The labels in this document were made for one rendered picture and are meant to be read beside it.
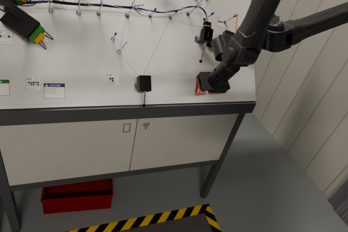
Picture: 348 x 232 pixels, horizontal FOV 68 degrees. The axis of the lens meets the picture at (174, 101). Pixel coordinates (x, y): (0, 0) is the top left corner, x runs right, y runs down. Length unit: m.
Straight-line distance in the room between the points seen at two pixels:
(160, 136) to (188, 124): 0.15
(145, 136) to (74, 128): 0.33
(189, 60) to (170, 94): 0.19
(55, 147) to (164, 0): 0.80
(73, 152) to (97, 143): 0.11
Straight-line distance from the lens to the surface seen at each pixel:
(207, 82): 0.85
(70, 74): 1.07
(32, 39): 0.97
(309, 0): 2.53
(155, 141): 1.32
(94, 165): 1.36
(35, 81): 1.08
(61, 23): 1.12
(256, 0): 0.70
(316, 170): 2.51
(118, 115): 1.10
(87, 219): 1.76
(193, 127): 1.34
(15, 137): 1.21
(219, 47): 0.81
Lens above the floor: 1.52
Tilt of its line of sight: 34 degrees down
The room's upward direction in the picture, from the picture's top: 14 degrees clockwise
